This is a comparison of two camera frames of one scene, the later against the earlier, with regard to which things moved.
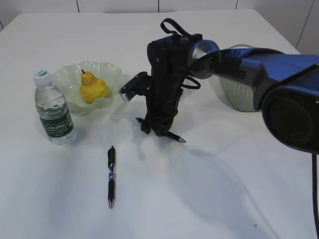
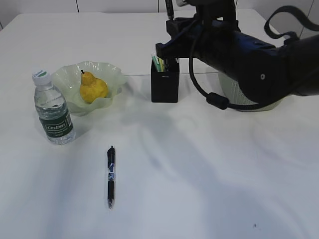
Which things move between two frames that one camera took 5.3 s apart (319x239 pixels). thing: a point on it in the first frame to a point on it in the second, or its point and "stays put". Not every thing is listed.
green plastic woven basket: (239, 92) stays put
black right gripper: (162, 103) to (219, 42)
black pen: (170, 134) to (169, 7)
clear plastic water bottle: (53, 109) stays put
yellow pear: (92, 87) stays put
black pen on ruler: (111, 177) stays put
